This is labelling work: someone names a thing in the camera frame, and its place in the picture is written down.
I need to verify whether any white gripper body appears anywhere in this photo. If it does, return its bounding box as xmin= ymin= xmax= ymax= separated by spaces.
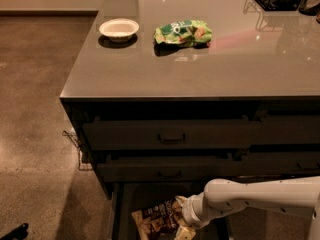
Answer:
xmin=182 ymin=193 xmax=217 ymax=229

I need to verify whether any brown chip bag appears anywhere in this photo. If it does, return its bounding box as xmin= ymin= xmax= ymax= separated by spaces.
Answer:
xmin=131 ymin=198 xmax=192 ymax=240

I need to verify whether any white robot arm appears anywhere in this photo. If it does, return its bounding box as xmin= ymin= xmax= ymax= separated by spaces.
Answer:
xmin=182 ymin=176 xmax=320 ymax=240

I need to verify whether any open bottom drawer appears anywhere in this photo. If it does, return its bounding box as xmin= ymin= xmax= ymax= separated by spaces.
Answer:
xmin=107 ymin=182 xmax=234 ymax=240

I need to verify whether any top left drawer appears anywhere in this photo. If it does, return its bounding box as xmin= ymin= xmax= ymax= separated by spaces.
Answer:
xmin=83 ymin=119 xmax=256 ymax=150

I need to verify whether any middle left drawer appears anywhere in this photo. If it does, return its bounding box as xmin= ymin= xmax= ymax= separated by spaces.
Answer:
xmin=97 ymin=156 xmax=241 ymax=182

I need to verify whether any middle right drawer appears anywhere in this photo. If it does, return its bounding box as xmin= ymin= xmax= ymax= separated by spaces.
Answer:
xmin=241 ymin=151 xmax=320 ymax=175

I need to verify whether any dark counter cabinet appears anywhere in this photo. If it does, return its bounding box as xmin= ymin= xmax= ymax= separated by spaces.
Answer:
xmin=60 ymin=0 xmax=320 ymax=193

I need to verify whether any top right drawer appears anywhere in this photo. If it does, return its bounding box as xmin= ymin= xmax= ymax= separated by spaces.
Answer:
xmin=251 ymin=115 xmax=320 ymax=145

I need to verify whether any green chip bag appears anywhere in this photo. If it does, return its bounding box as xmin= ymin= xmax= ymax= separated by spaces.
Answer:
xmin=153 ymin=20 xmax=212 ymax=47

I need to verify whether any dark round object on counter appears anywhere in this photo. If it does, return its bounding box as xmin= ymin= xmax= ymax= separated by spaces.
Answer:
xmin=299 ymin=0 xmax=320 ymax=16

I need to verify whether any black object floor corner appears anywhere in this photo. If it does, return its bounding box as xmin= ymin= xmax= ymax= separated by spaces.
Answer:
xmin=0 ymin=223 xmax=29 ymax=240

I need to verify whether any white bowl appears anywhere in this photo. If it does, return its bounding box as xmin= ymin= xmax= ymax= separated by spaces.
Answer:
xmin=99 ymin=18 xmax=139 ymax=43

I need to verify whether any wire rack on floor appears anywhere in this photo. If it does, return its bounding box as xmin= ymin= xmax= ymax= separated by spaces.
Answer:
xmin=62 ymin=130 xmax=92 ymax=171

